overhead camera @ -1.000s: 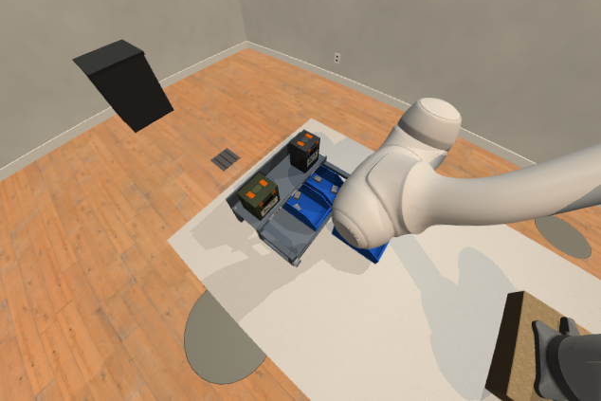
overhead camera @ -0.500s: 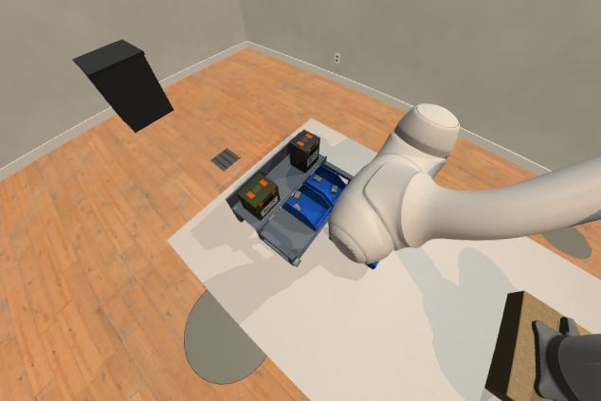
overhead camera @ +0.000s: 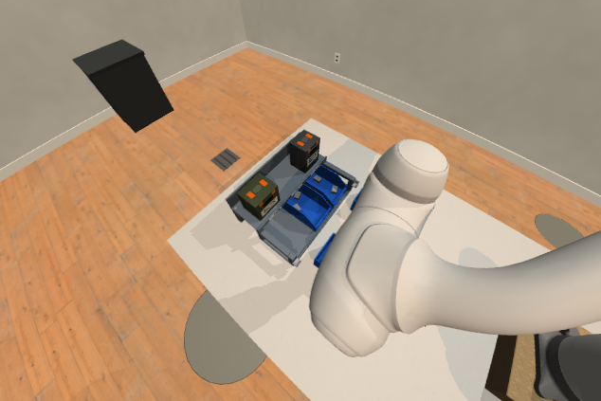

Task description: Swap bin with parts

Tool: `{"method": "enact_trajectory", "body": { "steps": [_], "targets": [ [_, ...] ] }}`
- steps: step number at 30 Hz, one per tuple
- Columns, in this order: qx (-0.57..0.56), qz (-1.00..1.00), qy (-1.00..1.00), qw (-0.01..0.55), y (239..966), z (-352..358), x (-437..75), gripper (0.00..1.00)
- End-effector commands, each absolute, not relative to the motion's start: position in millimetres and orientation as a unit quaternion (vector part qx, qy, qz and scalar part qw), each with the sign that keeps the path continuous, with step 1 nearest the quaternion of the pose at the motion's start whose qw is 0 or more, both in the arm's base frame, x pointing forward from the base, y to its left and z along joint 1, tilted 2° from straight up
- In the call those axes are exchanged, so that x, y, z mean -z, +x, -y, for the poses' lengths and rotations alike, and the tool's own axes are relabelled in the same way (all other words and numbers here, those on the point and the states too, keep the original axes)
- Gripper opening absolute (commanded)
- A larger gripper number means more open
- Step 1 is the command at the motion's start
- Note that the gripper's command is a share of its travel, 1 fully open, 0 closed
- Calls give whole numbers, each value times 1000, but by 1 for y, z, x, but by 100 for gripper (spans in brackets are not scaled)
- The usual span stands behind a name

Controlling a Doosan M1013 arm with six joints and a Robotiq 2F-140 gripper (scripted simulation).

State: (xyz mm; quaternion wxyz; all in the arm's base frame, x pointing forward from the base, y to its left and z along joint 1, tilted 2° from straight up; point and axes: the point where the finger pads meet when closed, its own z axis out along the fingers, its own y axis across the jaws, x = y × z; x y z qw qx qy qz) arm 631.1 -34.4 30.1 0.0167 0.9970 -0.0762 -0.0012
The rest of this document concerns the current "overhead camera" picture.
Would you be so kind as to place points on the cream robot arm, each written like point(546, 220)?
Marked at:
point(377, 278)

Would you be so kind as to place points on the grey metal shelf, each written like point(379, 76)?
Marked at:
point(283, 232)

